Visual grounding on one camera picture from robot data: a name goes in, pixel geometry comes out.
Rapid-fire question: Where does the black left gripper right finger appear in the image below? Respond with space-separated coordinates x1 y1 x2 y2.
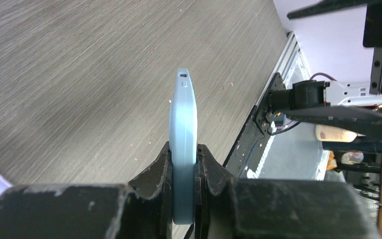
193 144 380 239

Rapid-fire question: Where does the aluminium frame rail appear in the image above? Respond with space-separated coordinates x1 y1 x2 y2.
256 31 311 106

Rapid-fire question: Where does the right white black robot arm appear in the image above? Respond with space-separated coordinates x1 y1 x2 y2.
274 0 382 140

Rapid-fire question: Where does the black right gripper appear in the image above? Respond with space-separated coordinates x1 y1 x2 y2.
286 0 382 140

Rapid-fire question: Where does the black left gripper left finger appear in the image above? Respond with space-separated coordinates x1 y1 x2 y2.
0 144 172 239

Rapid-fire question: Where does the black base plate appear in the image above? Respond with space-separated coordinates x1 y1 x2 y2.
223 72 286 179

